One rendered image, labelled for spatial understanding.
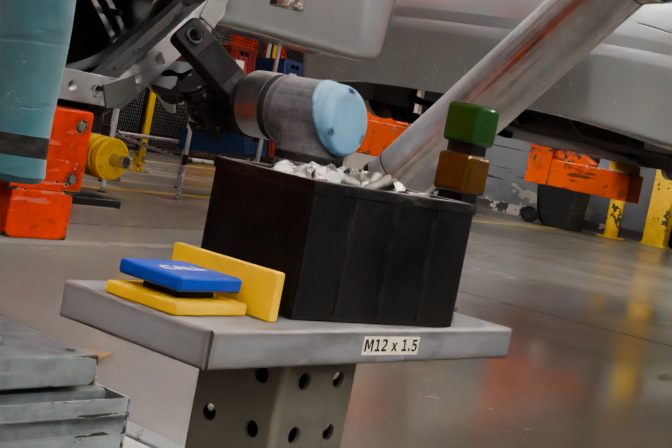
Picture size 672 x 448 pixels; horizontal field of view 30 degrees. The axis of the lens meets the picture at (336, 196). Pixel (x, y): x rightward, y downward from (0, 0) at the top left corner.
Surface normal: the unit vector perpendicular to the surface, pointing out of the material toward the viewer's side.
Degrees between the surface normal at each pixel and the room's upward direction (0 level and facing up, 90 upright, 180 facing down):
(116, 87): 90
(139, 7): 59
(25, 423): 90
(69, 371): 90
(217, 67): 70
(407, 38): 104
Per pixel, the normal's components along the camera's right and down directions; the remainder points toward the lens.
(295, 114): -0.60, -0.07
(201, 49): 0.48, -0.22
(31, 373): 0.76, 0.18
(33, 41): 0.32, 0.11
